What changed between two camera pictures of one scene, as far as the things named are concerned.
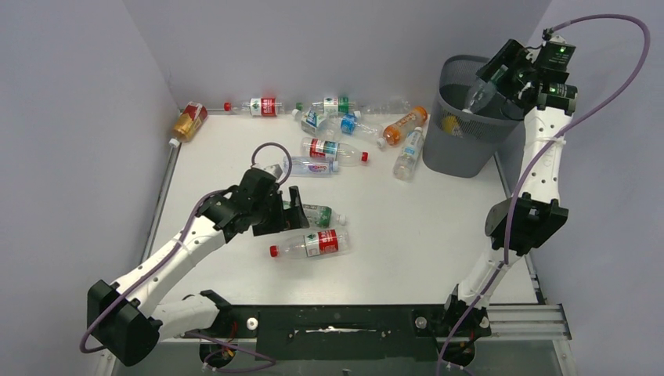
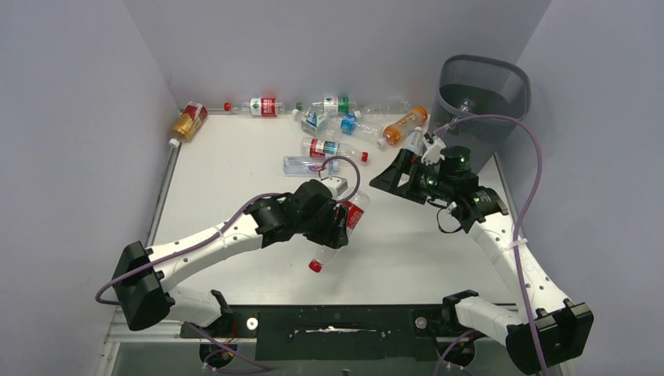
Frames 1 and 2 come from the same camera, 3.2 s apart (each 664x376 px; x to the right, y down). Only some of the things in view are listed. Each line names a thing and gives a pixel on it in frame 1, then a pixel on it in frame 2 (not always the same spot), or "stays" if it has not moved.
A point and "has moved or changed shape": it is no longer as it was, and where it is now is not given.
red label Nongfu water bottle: (318, 244) has moved or changed shape
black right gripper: (511, 55) → (407, 163)
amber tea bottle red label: (189, 123) stays
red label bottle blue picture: (345, 155) stays
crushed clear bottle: (398, 107) stays
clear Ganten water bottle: (307, 166) stays
